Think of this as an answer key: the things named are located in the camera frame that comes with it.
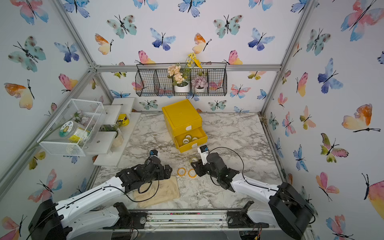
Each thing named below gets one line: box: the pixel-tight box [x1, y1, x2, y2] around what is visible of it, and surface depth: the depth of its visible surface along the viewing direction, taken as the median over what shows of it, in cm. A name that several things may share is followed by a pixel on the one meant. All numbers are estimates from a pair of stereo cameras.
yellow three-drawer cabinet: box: [162, 99, 208, 153], surface depth 91 cm
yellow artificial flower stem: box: [185, 52, 202, 76], surface depth 84 cm
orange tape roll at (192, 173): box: [188, 168, 198, 179], surface depth 90 cm
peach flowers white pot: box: [167, 64, 191, 93], surface depth 85 cm
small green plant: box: [104, 124, 119, 132], surface depth 98 cm
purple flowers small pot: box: [191, 75, 209, 93], surface depth 90 cm
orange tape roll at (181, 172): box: [177, 167, 187, 177], surface depth 91 cm
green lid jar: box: [59, 120, 91, 144], surface depth 66 cm
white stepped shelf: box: [85, 98, 142, 167], surface depth 98 cm
